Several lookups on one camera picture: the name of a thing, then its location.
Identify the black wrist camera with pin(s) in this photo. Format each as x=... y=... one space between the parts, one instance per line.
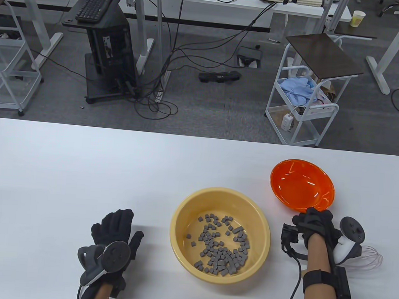
x=290 y=236

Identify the person's left little finger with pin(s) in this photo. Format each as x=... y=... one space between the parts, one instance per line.
x=96 y=231

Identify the white power adapter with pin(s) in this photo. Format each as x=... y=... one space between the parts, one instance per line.
x=286 y=122

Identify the white right wrist controller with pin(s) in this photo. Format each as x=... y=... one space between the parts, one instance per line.
x=348 y=240

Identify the person's left hand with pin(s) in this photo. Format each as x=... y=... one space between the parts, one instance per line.
x=115 y=227

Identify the white cart with brown top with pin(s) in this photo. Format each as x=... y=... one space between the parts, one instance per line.
x=323 y=59

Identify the black rolling computer stand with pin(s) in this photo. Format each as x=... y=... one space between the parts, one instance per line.
x=114 y=44

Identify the white empty rolling cart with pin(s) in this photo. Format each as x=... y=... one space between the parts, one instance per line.
x=6 y=74

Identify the white desk with long foot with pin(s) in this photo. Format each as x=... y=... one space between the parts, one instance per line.
x=391 y=50

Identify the brown side table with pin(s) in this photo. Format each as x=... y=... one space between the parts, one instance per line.
x=354 y=30

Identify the blue cloth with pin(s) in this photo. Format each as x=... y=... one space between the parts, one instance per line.
x=296 y=89

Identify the black keyboard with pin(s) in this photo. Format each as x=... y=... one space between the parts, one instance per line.
x=95 y=4

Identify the grey left wrist controller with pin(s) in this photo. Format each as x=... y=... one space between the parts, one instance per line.
x=115 y=257

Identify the yellow plastic basin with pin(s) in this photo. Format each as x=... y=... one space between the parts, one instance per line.
x=192 y=258

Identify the orange translucent bowl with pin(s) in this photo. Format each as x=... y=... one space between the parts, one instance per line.
x=301 y=184

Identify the person's right hand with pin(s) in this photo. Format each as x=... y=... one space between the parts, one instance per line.
x=317 y=222

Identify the pile of grey cubes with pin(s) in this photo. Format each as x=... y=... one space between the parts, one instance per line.
x=221 y=253

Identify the black power strip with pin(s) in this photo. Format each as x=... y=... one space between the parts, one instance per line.
x=220 y=76

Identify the person's right forearm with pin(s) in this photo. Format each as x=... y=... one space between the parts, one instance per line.
x=321 y=267

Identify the person's left forearm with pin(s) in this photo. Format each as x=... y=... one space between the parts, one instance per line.
x=101 y=296

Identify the white desk with T foot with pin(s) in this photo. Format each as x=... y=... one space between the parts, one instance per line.
x=28 y=11

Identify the black marker pen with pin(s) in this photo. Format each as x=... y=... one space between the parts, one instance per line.
x=273 y=41

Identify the person's left thumb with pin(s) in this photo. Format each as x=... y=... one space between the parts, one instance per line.
x=136 y=242

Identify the person's right fingers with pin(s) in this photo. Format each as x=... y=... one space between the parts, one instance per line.
x=312 y=217

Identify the person's left middle finger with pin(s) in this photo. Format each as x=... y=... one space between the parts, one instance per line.
x=117 y=221

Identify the paper cup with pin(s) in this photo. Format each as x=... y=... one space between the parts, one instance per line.
x=357 y=19

